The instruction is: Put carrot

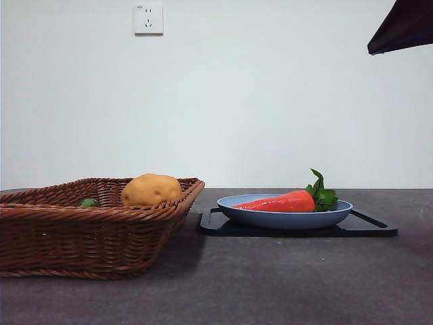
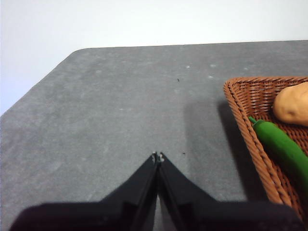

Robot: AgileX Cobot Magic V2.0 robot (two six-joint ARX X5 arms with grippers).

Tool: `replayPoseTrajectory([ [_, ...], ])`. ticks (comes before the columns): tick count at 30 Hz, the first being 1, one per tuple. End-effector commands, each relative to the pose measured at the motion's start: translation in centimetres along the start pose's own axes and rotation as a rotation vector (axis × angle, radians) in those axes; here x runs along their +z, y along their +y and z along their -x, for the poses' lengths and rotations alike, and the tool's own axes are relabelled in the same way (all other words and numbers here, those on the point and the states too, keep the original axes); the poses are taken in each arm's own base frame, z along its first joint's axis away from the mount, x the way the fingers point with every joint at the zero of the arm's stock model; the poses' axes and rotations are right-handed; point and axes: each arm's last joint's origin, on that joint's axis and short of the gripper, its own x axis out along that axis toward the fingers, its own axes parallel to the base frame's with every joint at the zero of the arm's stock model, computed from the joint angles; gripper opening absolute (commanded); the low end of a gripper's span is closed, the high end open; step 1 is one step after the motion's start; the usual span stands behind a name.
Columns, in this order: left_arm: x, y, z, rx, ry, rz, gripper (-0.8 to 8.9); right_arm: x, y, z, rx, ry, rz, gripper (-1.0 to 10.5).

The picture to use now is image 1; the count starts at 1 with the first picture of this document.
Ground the orange carrot with green leaves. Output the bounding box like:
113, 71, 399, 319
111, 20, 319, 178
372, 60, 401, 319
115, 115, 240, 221
231, 168, 340, 213

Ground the pale blue round plate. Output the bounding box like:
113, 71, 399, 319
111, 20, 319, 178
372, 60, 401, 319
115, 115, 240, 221
216, 194, 354, 231

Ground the dark rectangular cutting board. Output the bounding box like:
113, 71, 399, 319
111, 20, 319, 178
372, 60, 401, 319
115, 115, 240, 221
197, 207, 399, 238

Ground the yellow-brown potato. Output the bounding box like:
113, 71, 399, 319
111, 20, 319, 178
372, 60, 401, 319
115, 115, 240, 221
120, 173, 183, 207

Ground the brown wicker basket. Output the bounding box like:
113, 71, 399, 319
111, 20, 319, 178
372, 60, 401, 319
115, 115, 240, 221
0, 177, 206, 281

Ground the white wall power socket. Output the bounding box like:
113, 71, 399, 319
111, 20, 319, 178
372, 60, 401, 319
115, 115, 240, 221
134, 3, 164, 37

